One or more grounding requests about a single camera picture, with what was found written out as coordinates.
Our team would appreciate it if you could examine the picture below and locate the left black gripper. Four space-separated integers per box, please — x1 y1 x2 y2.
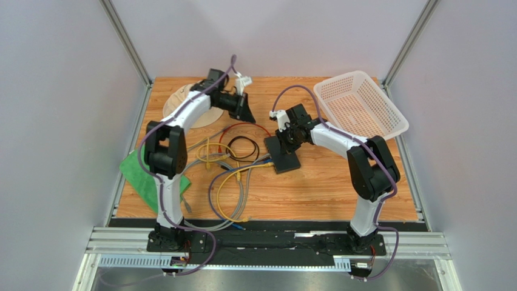
212 92 255 124

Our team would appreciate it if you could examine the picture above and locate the black network switch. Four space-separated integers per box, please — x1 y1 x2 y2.
264 136 301 175

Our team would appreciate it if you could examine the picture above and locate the red ethernet cable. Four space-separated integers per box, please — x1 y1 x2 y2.
218 122 271 156

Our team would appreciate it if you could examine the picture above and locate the black ethernet cable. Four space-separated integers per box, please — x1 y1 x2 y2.
226 135 260 161

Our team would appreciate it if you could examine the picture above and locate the grey ethernet cable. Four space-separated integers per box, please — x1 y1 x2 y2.
180 125 271 232

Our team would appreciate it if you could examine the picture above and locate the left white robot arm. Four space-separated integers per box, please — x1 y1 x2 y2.
138 69 255 249

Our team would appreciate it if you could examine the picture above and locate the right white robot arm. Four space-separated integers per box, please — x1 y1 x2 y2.
266 104 400 246

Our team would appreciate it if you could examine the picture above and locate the beige bucket hat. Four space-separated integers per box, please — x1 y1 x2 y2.
162 83 223 129

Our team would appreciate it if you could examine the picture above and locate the white plastic basket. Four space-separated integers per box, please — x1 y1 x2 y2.
313 70 410 140

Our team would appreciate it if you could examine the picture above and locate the green microfiber cloth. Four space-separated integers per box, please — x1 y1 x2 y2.
119 150 192 215

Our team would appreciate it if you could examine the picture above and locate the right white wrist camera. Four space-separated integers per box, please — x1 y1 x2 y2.
269 110 290 132

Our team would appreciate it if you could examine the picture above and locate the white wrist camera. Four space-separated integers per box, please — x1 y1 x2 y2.
269 110 290 132
235 72 253 96

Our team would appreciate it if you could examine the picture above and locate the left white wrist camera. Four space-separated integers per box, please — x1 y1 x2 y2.
235 72 253 96

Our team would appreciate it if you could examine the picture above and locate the blue ethernet cable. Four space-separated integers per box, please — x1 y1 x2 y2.
208 158 274 231

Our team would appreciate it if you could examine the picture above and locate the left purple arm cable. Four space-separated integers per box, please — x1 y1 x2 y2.
137 55 237 277

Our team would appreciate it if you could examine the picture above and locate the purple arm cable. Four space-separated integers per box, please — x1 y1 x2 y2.
271 84 400 282
137 55 237 277

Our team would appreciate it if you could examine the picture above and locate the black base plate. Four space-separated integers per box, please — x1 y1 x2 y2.
146 221 405 268

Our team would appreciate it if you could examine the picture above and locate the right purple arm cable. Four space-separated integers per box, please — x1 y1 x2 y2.
271 84 400 282

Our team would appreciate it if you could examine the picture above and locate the aluminium frame rail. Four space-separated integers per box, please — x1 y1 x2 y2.
73 227 461 290

